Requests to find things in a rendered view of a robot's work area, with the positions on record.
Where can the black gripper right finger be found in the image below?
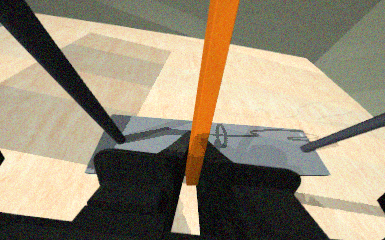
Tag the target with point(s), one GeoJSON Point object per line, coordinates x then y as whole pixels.
{"type": "Point", "coordinates": [219, 174]}

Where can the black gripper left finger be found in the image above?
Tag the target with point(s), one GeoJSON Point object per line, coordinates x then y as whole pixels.
{"type": "Point", "coordinates": [164, 170]}

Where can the orange bar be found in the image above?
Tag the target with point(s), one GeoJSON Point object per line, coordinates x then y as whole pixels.
{"type": "Point", "coordinates": [219, 31]}

